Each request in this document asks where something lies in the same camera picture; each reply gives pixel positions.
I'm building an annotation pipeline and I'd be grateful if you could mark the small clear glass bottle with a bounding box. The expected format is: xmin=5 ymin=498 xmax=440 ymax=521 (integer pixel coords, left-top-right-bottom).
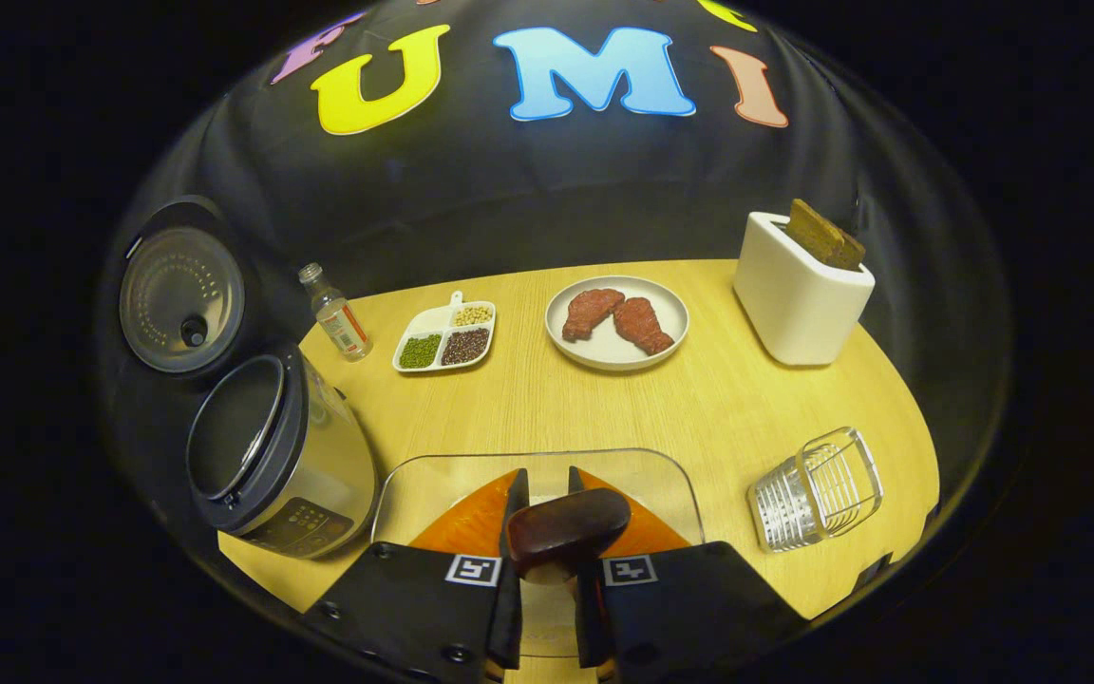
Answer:
xmin=298 ymin=263 xmax=373 ymax=363

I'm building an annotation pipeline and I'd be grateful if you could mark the red meat piece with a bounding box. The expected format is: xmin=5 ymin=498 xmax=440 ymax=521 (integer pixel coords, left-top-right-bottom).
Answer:
xmin=613 ymin=297 xmax=675 ymax=356
xmin=562 ymin=289 xmax=626 ymax=342

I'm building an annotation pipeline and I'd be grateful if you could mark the dark brown wooden spoon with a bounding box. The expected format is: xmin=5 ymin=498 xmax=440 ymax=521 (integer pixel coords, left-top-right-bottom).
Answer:
xmin=506 ymin=487 xmax=632 ymax=582

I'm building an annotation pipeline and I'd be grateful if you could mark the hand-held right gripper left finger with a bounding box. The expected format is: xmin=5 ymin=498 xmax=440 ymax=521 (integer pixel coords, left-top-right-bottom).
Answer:
xmin=305 ymin=467 xmax=529 ymax=684

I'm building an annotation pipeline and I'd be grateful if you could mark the white round plate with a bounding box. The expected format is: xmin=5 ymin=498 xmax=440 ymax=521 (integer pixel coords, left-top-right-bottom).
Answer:
xmin=545 ymin=275 xmax=690 ymax=371

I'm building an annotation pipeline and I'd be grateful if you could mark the metal wire chopstick holder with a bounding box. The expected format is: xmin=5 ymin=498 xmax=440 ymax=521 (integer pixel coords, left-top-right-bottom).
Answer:
xmin=746 ymin=427 xmax=885 ymax=554

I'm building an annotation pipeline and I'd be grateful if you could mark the clear rice container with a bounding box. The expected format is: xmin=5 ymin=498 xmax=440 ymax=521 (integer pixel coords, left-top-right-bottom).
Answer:
xmin=371 ymin=448 xmax=706 ymax=552

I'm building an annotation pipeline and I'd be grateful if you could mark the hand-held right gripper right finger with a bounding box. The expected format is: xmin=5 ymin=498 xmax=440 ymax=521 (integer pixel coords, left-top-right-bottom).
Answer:
xmin=566 ymin=465 xmax=809 ymax=684

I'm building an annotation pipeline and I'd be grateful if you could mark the white divided bean dish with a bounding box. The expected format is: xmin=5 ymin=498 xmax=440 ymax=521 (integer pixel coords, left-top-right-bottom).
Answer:
xmin=392 ymin=291 xmax=498 ymax=373

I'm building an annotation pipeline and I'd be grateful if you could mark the white toaster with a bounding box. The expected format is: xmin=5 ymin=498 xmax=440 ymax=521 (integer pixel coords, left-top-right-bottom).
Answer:
xmin=733 ymin=211 xmax=877 ymax=367

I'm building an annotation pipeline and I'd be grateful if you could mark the silver black rice cooker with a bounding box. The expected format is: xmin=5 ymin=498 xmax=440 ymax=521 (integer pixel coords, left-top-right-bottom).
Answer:
xmin=118 ymin=195 xmax=379 ymax=561

